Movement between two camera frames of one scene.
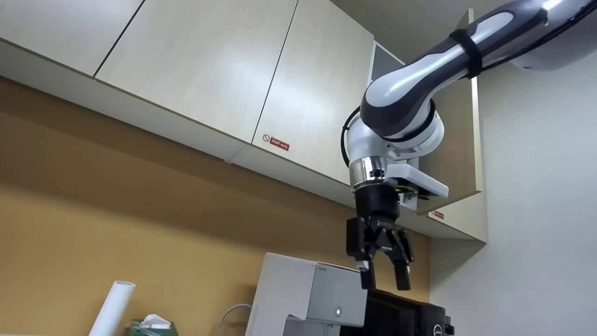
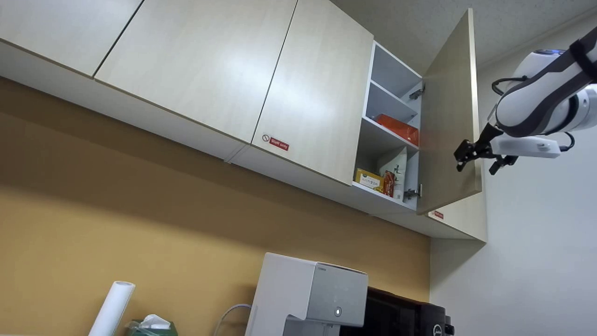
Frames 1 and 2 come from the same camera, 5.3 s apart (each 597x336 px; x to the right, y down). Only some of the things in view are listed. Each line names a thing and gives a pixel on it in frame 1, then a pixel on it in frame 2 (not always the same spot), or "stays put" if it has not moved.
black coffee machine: (388, 314) stays put
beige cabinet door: (457, 159) stays put
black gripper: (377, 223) -> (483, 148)
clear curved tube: (239, 305) stays put
